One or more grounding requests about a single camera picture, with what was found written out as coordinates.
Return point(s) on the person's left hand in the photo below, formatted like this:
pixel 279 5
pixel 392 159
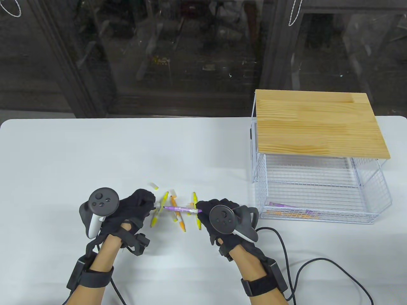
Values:
pixel 136 203

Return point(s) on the person's right hand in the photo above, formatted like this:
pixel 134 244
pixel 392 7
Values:
pixel 205 209

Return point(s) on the yellow double-ended highlighter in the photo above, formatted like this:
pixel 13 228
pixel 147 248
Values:
pixel 155 219
pixel 195 198

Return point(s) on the group of clear highlighter caps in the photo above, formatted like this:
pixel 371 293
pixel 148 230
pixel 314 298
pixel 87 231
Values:
pixel 154 186

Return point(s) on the purple double-ended highlighter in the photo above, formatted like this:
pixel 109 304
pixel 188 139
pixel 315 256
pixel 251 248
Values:
pixel 178 208
pixel 276 205

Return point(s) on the orange double-ended highlighter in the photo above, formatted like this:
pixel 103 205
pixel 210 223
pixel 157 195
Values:
pixel 182 225
pixel 274 213

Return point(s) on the person's right forearm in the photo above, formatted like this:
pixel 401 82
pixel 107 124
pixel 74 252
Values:
pixel 251 267

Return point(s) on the person's left forearm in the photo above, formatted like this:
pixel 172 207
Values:
pixel 105 254

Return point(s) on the black right hand controller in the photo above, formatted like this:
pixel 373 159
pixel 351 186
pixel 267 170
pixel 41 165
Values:
pixel 222 219

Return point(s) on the black hand controller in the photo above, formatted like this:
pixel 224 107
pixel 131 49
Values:
pixel 222 219
pixel 101 200

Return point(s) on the black left hand controller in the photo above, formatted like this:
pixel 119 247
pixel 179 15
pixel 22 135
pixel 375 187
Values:
pixel 101 200

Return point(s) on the black left wrist sensor box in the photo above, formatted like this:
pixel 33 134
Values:
pixel 79 272

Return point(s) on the black wrist sensor box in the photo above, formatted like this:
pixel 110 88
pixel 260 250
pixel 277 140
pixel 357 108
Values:
pixel 278 274
pixel 79 272

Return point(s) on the black right wrist sensor box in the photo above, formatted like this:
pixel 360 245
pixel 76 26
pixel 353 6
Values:
pixel 278 274

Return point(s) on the dark window mullion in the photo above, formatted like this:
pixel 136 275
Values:
pixel 273 57
pixel 73 70

